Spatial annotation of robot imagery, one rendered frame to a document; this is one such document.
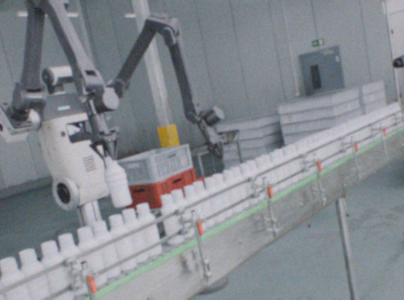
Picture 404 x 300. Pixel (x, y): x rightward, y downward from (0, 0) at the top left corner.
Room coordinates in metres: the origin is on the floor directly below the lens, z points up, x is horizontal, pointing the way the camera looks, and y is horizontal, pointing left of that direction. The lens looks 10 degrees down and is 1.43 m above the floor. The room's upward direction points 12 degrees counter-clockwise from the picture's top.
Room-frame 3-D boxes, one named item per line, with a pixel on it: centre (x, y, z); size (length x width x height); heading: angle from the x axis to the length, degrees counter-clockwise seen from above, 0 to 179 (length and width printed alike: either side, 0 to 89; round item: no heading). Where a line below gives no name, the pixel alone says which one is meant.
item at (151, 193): (4.37, 0.28, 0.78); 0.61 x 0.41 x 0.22; 146
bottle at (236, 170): (1.93, -0.18, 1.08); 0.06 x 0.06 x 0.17
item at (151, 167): (4.36, 0.28, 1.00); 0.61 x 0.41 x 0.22; 146
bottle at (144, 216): (1.53, 0.17, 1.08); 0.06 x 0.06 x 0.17
